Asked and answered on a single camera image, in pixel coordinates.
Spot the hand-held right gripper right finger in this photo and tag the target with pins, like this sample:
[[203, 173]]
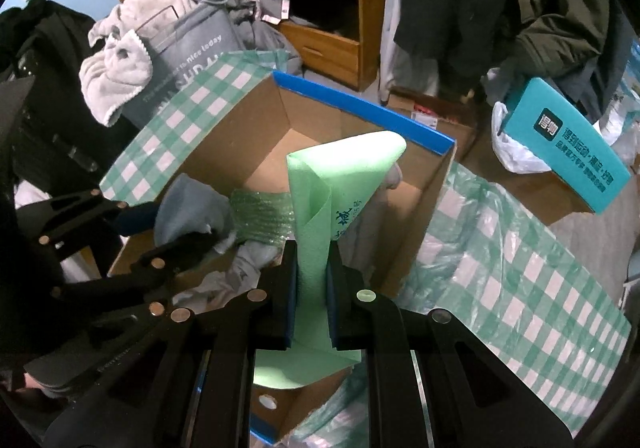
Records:
[[333, 300]]

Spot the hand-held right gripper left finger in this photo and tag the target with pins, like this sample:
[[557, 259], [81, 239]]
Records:
[[291, 300]]

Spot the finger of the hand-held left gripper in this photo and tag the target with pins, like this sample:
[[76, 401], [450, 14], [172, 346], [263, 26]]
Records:
[[137, 218], [165, 258]]

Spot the grey sock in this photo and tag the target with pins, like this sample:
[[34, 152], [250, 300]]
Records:
[[190, 208]]

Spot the light green cloth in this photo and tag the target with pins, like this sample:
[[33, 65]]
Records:
[[320, 188]]

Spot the cardboard box with blue edge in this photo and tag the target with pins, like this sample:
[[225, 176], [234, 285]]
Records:
[[240, 138]]

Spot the light grey garment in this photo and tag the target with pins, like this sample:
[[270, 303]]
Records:
[[240, 268]]

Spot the black clothing pile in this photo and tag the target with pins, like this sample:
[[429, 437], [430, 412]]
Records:
[[45, 128]]

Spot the white fluffy towel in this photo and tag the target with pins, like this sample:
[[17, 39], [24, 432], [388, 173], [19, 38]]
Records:
[[115, 73]]

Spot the green checkered tablecloth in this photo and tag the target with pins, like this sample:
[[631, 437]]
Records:
[[500, 268]]

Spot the grey tote bag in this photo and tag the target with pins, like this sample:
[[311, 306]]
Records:
[[200, 53]]

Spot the small labelled cardboard box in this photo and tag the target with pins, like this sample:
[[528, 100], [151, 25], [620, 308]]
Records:
[[425, 108]]

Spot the white plastic bag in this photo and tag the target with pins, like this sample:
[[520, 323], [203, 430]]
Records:
[[515, 153]]

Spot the grey hoodie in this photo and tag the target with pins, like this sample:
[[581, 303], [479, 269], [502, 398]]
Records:
[[250, 3]]

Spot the teal printed box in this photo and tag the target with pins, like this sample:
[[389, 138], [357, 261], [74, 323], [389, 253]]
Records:
[[560, 143]]

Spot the white hanging garment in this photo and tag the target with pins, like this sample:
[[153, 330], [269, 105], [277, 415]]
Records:
[[395, 28]]

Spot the black jacket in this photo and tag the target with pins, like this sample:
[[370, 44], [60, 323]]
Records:
[[450, 3]]

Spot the blue plastic bag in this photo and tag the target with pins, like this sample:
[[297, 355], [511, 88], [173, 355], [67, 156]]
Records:
[[627, 128]]

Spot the olive jacket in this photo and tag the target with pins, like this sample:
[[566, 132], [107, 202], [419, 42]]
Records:
[[565, 28]]

